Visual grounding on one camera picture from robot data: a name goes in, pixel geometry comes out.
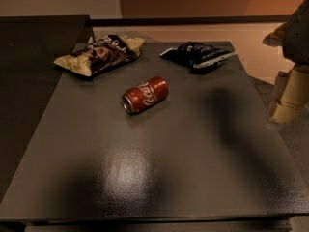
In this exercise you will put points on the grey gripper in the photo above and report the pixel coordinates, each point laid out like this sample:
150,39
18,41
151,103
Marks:
298,38

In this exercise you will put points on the brown chip bag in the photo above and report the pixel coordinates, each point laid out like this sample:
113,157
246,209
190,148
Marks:
107,53

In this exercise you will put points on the blue chip bag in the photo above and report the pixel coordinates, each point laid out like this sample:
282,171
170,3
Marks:
199,57

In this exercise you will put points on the red Coca-Cola can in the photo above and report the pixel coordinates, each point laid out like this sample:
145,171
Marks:
145,95

